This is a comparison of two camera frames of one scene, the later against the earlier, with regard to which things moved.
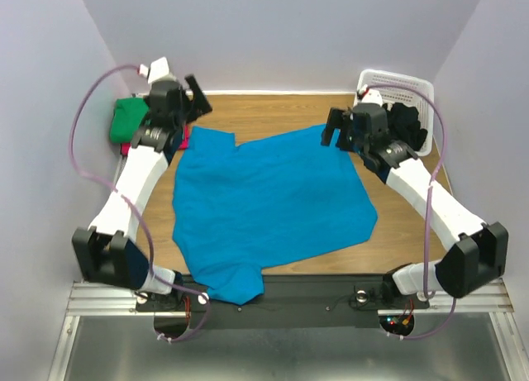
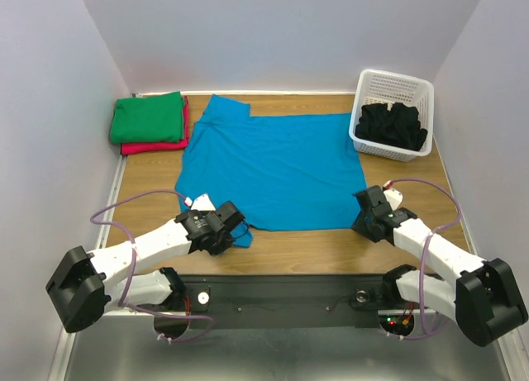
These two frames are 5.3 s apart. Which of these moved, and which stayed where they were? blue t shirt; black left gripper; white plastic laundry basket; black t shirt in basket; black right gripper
Moved: black left gripper; black right gripper; blue t shirt
Stayed: black t shirt in basket; white plastic laundry basket
